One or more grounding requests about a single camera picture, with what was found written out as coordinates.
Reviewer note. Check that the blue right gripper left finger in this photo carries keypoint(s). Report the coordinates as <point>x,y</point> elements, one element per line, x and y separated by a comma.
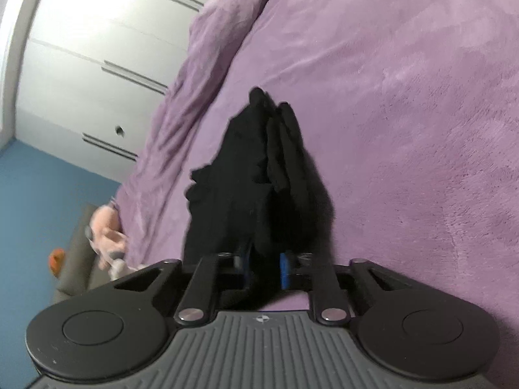
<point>243,261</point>

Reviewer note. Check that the pink plush toy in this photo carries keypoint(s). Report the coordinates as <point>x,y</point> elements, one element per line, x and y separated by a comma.
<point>110,245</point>

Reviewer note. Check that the purple bed blanket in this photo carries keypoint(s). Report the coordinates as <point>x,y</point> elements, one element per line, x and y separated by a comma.
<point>409,109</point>

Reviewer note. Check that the white wardrobe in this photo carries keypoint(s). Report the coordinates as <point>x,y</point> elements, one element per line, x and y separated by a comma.
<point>80,79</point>

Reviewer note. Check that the grey pillow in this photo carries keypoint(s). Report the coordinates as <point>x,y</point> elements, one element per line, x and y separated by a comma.
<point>80,271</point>

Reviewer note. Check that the black long sleeve shirt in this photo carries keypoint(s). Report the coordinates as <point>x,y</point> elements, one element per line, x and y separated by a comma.
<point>262,187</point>

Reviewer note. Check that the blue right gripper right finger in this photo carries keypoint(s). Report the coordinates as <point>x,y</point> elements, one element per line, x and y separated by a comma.
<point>285,270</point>

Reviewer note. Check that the orange plush toy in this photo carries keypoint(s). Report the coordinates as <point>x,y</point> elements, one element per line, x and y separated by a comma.
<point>56,261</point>

